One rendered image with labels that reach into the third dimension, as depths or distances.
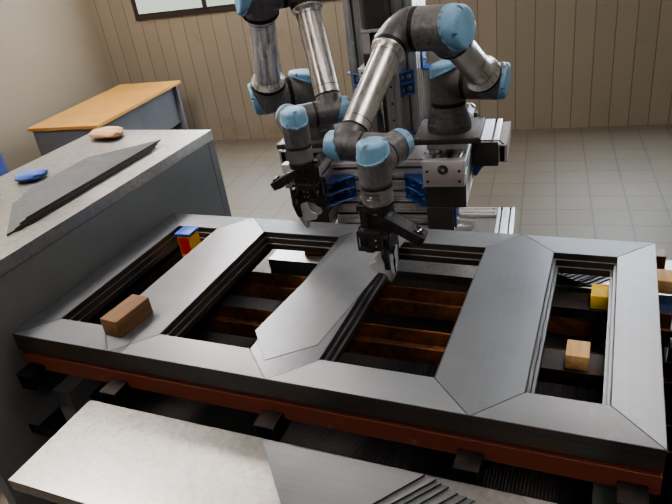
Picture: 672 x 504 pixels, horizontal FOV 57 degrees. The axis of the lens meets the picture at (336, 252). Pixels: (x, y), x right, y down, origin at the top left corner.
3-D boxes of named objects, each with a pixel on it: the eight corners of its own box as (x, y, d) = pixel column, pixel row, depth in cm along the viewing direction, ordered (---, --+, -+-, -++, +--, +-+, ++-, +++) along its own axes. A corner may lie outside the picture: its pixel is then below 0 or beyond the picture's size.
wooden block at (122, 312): (121, 338, 157) (115, 322, 155) (105, 334, 160) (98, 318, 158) (153, 312, 166) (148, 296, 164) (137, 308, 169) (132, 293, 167)
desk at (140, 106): (198, 151, 569) (180, 80, 538) (123, 209, 469) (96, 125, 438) (140, 153, 588) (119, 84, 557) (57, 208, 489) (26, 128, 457)
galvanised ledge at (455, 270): (674, 305, 174) (675, 296, 173) (269, 266, 225) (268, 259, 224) (671, 269, 190) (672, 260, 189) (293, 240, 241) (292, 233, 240)
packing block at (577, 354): (588, 371, 138) (589, 357, 136) (564, 368, 140) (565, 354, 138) (589, 355, 142) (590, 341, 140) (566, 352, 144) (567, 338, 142)
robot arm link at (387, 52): (378, -2, 169) (313, 143, 152) (415, -5, 164) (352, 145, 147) (392, 30, 178) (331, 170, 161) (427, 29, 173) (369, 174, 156)
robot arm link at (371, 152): (396, 134, 140) (378, 147, 134) (400, 179, 146) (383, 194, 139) (365, 133, 144) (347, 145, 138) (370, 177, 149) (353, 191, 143)
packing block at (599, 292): (611, 310, 156) (612, 297, 154) (589, 308, 158) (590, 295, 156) (611, 297, 160) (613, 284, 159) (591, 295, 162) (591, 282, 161)
